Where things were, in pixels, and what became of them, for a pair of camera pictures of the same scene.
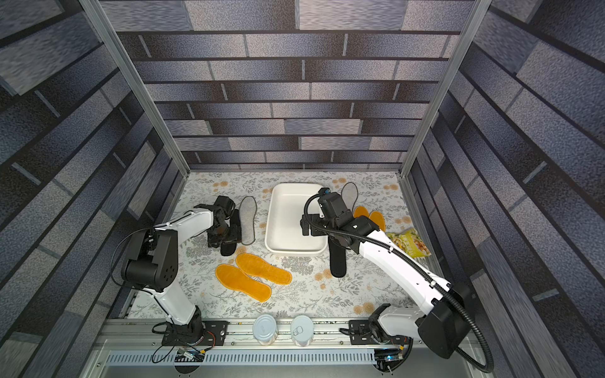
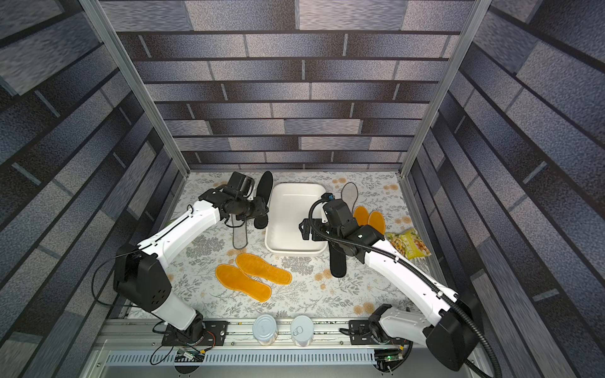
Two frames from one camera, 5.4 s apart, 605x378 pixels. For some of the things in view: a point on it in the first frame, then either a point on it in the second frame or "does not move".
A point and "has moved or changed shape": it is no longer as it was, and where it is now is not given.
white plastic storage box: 284,206 does not move
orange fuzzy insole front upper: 255,266 does not move
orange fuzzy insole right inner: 360,210 does not move
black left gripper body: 217,235 -> 251,209
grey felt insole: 247,211 has moved or changed shape
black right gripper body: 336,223 does not move
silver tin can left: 265,329 does not move
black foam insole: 228,247 -> 265,191
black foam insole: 338,258 does not move
